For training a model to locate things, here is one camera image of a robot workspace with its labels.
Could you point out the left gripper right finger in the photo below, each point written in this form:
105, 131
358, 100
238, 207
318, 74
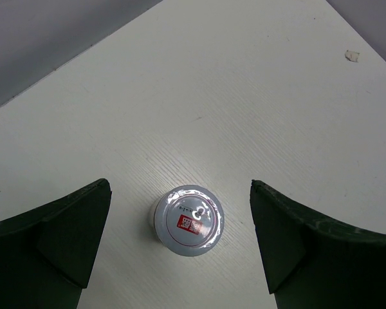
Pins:
311, 260

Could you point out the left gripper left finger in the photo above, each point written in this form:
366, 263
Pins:
47, 254

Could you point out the white lid spice jar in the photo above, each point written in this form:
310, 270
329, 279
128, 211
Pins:
188, 220

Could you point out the small tape scrap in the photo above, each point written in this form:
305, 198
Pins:
352, 56

